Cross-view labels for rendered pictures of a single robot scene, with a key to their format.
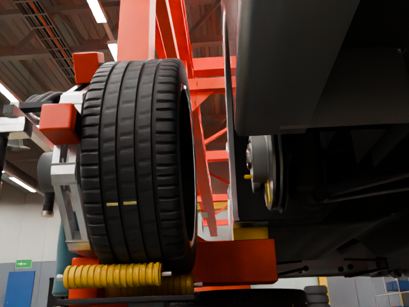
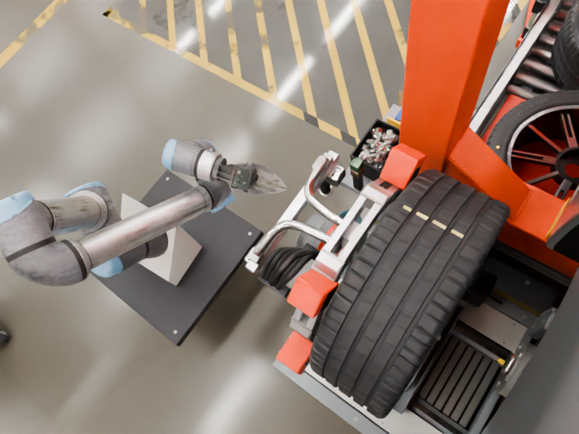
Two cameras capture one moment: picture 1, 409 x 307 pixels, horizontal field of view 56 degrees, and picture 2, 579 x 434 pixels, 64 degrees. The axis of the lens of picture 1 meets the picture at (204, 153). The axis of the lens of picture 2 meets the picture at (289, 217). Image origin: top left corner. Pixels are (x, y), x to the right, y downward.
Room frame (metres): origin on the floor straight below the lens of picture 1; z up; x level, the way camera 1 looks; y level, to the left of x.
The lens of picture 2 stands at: (0.84, 0.10, 2.16)
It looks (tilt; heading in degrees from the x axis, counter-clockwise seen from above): 66 degrees down; 56
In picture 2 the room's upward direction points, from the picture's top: 25 degrees counter-clockwise
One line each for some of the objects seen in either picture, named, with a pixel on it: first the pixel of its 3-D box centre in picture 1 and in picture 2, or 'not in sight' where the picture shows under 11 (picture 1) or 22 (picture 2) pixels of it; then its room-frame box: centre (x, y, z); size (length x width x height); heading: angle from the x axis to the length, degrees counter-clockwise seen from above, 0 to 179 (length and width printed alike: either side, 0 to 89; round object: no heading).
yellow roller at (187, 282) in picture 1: (150, 285); not in sight; (1.15, 0.17, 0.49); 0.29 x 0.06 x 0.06; 87
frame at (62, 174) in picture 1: (100, 169); (357, 259); (1.15, 0.34, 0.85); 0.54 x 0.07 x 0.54; 177
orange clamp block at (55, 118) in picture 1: (62, 124); (296, 352); (0.84, 0.34, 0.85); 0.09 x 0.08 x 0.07; 177
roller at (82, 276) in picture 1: (114, 275); not in sight; (1.03, 0.24, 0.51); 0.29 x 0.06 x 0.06; 87
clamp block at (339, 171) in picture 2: not in sight; (328, 170); (1.33, 0.53, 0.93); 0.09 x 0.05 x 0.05; 87
